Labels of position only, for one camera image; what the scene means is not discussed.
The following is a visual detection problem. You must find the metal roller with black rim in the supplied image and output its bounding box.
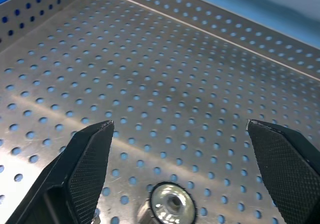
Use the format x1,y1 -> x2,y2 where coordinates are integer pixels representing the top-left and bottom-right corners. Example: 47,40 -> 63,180
136,181 -> 198,224

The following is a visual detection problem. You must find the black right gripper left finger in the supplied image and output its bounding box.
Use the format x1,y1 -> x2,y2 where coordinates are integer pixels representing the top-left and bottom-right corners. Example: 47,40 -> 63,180
4,120 -> 115,224

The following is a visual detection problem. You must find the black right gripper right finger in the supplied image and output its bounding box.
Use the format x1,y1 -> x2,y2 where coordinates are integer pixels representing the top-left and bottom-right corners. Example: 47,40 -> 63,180
246,119 -> 320,224

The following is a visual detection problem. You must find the perforated steel tray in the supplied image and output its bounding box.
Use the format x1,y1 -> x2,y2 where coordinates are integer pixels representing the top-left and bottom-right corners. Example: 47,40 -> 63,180
0,0 -> 320,224

